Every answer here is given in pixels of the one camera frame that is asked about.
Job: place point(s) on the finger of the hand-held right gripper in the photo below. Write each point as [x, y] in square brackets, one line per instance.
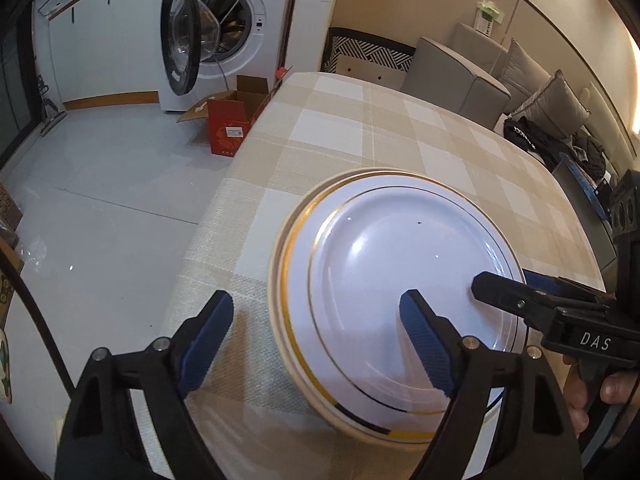
[500, 292]
[545, 281]

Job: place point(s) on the white washing machine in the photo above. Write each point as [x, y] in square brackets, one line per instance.
[270, 35]

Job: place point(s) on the grey sofa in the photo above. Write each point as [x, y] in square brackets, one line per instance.
[450, 75]

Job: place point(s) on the blue sheet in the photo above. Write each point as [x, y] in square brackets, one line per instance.
[590, 192]

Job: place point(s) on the person's right hand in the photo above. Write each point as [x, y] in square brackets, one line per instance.
[620, 385]

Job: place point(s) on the black printed garment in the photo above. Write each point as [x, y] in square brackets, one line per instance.
[530, 135]

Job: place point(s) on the cream green printed card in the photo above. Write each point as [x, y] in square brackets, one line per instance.
[5, 365]

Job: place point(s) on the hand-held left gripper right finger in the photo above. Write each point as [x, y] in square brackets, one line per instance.
[427, 345]

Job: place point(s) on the grey side cabinet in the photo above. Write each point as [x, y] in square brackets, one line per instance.
[580, 230]

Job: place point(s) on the red cardboard box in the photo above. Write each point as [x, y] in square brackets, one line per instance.
[227, 130]

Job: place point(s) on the grey floor mop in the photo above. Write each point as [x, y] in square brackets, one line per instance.
[52, 120]

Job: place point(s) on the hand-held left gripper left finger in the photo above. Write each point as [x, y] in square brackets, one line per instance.
[205, 345]

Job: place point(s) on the brown patterned cardboard box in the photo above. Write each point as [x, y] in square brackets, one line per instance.
[7, 210]

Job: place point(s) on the beige checked tablecloth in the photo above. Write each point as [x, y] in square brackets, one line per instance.
[350, 135]

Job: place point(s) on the white wall panel green top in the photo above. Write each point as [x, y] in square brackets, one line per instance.
[486, 17]

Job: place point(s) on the white plate thin gold rim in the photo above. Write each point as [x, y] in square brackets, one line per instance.
[400, 260]

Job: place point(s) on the grey pillow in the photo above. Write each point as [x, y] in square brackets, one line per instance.
[525, 70]
[555, 105]

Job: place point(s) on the white base cabinet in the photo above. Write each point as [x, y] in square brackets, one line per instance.
[110, 50]

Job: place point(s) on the black framed glass door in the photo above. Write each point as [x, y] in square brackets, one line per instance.
[15, 85]

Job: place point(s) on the red clip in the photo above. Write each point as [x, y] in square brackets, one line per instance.
[282, 72]

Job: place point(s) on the white plate gold black band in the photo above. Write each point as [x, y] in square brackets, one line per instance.
[295, 355]

